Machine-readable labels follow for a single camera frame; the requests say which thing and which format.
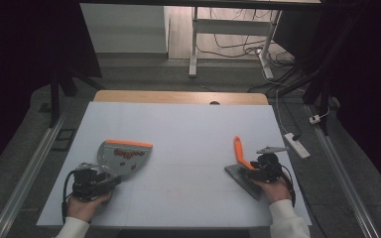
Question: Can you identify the wooden table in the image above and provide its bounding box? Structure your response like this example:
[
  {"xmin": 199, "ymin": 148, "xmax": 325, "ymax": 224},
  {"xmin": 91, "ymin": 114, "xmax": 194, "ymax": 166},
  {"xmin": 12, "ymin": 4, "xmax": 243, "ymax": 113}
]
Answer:
[{"xmin": 93, "ymin": 89, "xmax": 270, "ymax": 106}]

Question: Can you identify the black floor plate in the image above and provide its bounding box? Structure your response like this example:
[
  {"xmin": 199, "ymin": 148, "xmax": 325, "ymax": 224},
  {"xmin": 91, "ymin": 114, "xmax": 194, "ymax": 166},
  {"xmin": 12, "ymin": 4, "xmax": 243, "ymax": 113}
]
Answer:
[{"xmin": 51, "ymin": 128, "xmax": 77, "ymax": 153}]

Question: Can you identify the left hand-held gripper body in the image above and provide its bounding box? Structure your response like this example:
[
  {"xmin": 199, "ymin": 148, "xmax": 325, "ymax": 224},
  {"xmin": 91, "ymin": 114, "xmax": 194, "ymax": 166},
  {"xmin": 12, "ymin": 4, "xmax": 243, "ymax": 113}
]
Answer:
[{"xmin": 70, "ymin": 162, "xmax": 109, "ymax": 201}]

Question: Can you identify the white power strip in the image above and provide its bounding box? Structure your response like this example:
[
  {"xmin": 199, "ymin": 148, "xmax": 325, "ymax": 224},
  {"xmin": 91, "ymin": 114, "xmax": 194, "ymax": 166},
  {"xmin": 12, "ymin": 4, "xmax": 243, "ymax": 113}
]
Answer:
[{"xmin": 283, "ymin": 132, "xmax": 312, "ymax": 160}]

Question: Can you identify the white table mat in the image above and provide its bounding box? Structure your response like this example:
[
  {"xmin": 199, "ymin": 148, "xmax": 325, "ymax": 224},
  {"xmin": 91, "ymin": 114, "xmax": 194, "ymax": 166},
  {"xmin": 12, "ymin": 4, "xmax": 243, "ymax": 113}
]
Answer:
[{"xmin": 36, "ymin": 101, "xmax": 313, "ymax": 229}]

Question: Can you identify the black metal stand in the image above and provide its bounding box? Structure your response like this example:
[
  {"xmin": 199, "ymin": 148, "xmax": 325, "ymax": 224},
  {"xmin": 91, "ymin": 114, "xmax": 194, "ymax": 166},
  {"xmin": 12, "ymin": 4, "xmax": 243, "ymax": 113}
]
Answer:
[
  {"xmin": 302, "ymin": 62, "xmax": 332, "ymax": 137},
  {"xmin": 48, "ymin": 63, "xmax": 107, "ymax": 129}
]

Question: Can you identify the bundle of black floor cables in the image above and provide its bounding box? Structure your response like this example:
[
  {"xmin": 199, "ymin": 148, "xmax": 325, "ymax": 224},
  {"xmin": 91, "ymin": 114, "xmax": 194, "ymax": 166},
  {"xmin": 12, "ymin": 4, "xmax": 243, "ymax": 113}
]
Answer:
[{"xmin": 196, "ymin": 8, "xmax": 297, "ymax": 68}]

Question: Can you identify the orange-handled grey brush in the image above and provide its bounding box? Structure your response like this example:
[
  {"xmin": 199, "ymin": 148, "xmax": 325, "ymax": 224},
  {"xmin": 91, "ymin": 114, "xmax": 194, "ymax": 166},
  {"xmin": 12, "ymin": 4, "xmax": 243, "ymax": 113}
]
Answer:
[{"xmin": 224, "ymin": 135, "xmax": 263, "ymax": 200}]

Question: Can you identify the white desk frame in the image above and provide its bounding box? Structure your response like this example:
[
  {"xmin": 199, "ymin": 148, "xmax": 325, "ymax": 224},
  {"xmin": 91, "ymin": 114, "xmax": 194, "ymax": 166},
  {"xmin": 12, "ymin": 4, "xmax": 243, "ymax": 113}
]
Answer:
[{"xmin": 188, "ymin": 6, "xmax": 283, "ymax": 80}]

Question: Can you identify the grey dustpan with orange edge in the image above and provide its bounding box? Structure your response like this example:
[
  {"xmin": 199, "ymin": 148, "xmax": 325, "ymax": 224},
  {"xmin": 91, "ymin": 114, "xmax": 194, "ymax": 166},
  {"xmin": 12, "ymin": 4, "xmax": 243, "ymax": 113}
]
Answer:
[{"xmin": 96, "ymin": 139, "xmax": 154, "ymax": 181}]

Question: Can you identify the person's right hand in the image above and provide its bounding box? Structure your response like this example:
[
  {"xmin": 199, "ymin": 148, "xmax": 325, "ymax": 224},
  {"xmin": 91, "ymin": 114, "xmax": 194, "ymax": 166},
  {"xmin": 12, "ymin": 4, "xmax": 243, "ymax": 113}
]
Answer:
[{"xmin": 253, "ymin": 177, "xmax": 293, "ymax": 204}]

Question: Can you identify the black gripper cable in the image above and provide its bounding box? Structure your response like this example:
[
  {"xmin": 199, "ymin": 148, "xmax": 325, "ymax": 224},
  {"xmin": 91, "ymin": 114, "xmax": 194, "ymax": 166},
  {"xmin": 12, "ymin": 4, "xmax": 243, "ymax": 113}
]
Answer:
[
  {"xmin": 61, "ymin": 170, "xmax": 77, "ymax": 224},
  {"xmin": 279, "ymin": 164, "xmax": 298, "ymax": 208}
]

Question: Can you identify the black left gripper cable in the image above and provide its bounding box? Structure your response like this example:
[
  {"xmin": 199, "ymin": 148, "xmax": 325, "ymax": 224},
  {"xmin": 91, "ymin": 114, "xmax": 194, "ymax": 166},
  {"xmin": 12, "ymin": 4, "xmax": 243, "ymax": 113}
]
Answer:
[{"xmin": 61, "ymin": 170, "xmax": 77, "ymax": 224}]

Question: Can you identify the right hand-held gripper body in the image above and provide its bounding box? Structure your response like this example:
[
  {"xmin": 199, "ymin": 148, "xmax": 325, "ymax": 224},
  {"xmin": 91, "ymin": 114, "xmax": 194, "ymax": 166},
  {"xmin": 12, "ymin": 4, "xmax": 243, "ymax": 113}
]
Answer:
[{"xmin": 256, "ymin": 146, "xmax": 288, "ymax": 182}]

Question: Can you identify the aluminium floor rail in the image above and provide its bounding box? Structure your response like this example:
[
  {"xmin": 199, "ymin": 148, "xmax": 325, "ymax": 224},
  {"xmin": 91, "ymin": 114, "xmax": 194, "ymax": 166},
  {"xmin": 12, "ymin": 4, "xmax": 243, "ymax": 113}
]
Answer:
[
  {"xmin": 0, "ymin": 110, "xmax": 67, "ymax": 238},
  {"xmin": 306, "ymin": 104, "xmax": 381, "ymax": 238}
]

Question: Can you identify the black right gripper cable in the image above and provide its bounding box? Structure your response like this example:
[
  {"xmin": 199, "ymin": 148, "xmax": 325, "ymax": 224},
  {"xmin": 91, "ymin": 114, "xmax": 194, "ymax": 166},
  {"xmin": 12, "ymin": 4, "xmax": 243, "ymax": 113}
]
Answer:
[{"xmin": 279, "ymin": 164, "xmax": 298, "ymax": 208}]

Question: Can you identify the person's left hand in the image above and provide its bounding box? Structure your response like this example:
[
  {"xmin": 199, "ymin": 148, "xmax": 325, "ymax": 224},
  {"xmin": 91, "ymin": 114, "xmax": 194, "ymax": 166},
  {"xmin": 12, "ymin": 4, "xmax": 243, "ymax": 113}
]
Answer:
[{"xmin": 65, "ymin": 191, "xmax": 112, "ymax": 223}]

